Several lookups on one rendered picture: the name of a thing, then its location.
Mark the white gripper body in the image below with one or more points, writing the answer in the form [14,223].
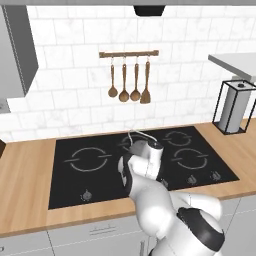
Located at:
[154,163]

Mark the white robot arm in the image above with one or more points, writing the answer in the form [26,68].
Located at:
[156,213]

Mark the black hob knob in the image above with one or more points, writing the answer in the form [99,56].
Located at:
[86,195]
[191,180]
[215,175]
[164,183]

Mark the black glass hob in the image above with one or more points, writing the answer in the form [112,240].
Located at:
[100,180]

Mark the wooden spatula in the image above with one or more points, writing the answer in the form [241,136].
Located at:
[145,95]

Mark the small wooden spoon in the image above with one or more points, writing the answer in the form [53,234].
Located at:
[112,90]

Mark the white paper towel roll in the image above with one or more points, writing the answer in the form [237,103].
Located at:
[235,110]

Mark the grey cupboard door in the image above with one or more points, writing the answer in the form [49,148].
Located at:
[23,245]
[241,226]
[100,249]

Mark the grey drawer front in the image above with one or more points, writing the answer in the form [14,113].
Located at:
[76,233]

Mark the black range hood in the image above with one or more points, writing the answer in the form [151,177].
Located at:
[149,10]

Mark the wooden tool rail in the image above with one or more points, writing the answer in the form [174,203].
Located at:
[128,53]

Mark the white wall shelf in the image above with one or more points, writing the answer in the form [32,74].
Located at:
[238,65]

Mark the grey wall cupboard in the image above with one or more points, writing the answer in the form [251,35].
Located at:
[15,46]

